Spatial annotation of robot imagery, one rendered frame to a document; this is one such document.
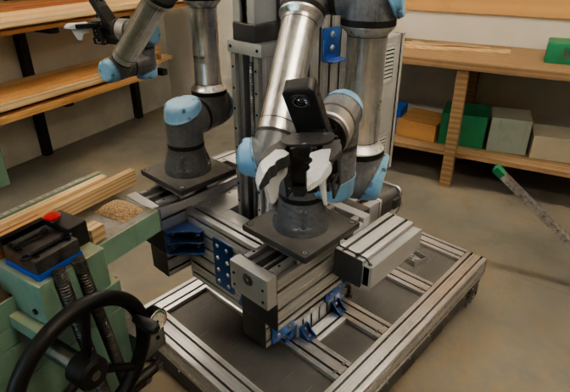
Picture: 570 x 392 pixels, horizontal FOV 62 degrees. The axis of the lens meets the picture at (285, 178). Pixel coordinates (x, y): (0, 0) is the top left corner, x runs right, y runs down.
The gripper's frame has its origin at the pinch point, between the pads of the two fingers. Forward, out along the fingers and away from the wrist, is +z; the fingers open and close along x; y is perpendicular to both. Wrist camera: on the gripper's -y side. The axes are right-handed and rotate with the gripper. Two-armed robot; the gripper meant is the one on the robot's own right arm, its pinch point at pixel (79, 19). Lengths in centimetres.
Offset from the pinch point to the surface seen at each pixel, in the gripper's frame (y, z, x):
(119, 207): 24, -70, -58
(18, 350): 33, -75, -93
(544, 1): 42, -142, 239
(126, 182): 26, -61, -48
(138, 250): 126, 19, 9
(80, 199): 22, -61, -61
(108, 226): 25, -72, -64
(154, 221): 29, -77, -55
